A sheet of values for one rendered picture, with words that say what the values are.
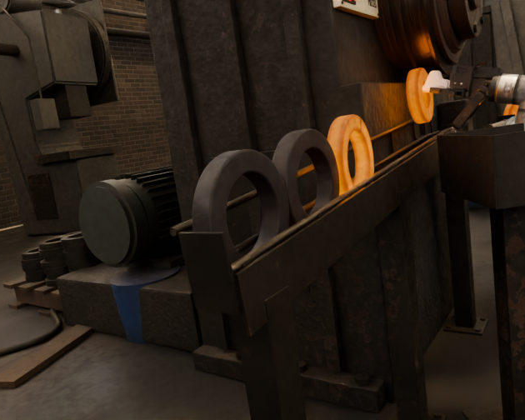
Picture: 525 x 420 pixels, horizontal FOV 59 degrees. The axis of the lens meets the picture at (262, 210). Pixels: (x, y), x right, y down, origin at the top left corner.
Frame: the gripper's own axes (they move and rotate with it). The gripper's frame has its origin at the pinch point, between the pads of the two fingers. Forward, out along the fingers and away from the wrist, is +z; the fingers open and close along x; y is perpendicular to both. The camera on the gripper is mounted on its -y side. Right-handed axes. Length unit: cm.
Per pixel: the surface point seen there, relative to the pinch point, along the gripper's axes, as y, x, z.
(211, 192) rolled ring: -10, 96, -4
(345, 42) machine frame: 11.0, 21.4, 14.9
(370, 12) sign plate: 19.4, 6.9, 15.0
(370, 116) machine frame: -6.6, 23.8, 4.5
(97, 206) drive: -59, 21, 121
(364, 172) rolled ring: -15.6, 46.7, -4.6
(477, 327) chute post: -80, -24, -27
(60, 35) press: 12, -163, 416
